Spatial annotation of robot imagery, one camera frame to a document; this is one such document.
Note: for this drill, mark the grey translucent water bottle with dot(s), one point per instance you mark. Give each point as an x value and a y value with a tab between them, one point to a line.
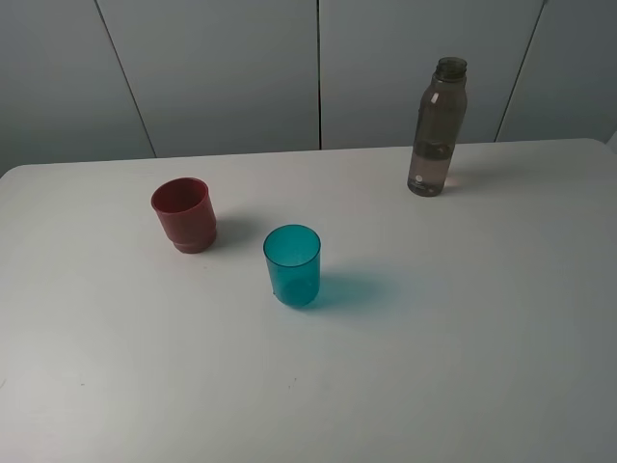
440	117

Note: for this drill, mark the teal translucent plastic cup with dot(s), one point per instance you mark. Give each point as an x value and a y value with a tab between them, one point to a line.
292	254

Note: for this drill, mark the red plastic cup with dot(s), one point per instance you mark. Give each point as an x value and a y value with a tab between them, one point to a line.
186	214

